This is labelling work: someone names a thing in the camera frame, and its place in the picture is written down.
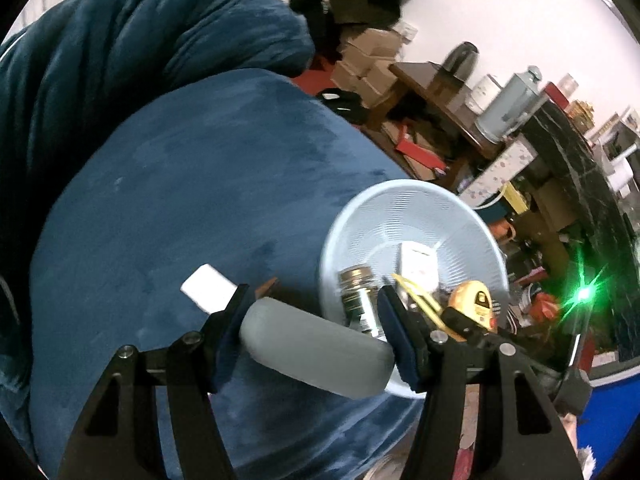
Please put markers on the flat red box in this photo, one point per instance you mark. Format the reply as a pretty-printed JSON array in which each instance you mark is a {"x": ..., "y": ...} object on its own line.
[{"x": 420, "y": 152}]

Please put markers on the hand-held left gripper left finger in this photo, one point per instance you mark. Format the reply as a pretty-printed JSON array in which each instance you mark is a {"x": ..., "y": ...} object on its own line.
[{"x": 227, "y": 345}]

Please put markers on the dark wooden table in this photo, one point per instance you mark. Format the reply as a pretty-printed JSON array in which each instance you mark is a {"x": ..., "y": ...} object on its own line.
[{"x": 435, "y": 90}]

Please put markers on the yellow edged box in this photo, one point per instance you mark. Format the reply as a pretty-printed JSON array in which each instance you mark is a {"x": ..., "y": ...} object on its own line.
[{"x": 515, "y": 200}]

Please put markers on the black electric kettle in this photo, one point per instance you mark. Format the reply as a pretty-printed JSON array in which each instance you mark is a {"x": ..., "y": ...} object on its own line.
[{"x": 460, "y": 57}]

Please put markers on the white round jar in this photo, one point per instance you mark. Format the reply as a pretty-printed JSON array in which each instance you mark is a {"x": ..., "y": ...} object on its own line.
[{"x": 485, "y": 92}]

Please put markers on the floral printed white board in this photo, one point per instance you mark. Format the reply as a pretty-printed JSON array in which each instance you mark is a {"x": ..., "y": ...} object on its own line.
[{"x": 500, "y": 170}]

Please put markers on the white charger plug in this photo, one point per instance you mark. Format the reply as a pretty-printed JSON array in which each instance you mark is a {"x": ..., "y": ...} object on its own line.
[{"x": 417, "y": 260}]

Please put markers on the stack of cardboard boxes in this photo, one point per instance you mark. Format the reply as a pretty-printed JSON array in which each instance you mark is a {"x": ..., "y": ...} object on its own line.
[{"x": 370, "y": 60}]

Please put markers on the grey glasses case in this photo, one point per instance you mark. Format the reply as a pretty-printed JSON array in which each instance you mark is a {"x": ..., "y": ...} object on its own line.
[{"x": 310, "y": 350}]

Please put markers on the orange container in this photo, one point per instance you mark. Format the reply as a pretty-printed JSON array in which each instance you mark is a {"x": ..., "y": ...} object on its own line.
[{"x": 502, "y": 232}]

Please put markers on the flat white box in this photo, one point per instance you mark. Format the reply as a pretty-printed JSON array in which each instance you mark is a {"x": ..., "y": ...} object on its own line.
[{"x": 205, "y": 287}]

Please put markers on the black marble counter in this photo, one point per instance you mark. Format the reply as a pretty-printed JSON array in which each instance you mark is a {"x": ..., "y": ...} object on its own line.
[{"x": 575, "y": 175}]

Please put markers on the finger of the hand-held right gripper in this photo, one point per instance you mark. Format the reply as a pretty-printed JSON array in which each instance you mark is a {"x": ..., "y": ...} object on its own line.
[{"x": 460, "y": 325}]

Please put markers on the light blue perforated plastic basket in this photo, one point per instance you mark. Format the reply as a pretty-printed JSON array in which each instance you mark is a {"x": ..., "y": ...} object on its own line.
[{"x": 400, "y": 215}]

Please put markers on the glass jar with printed label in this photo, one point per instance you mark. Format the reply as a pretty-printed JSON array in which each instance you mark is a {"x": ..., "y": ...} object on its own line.
[{"x": 357, "y": 300}]

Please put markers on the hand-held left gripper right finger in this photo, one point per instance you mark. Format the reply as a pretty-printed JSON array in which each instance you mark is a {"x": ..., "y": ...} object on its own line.
[{"x": 400, "y": 345}]

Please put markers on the yellow tape measure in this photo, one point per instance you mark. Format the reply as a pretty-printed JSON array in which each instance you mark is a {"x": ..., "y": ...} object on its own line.
[{"x": 475, "y": 302}]

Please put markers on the grey metal canister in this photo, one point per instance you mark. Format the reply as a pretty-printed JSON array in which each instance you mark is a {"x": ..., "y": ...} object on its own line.
[{"x": 510, "y": 105}]

